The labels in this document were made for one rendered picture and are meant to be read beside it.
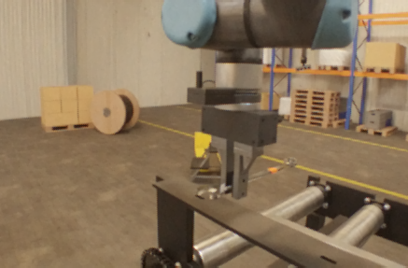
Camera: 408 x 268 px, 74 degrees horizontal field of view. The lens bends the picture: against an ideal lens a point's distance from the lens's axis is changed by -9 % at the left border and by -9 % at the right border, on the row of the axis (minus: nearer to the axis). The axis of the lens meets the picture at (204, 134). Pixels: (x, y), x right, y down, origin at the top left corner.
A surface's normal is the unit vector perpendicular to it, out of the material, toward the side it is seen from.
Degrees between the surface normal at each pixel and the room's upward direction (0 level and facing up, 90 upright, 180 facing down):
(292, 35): 136
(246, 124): 90
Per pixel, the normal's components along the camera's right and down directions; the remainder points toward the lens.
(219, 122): -0.75, 0.12
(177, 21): -0.56, 0.16
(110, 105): -0.35, 0.19
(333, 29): -0.43, 0.69
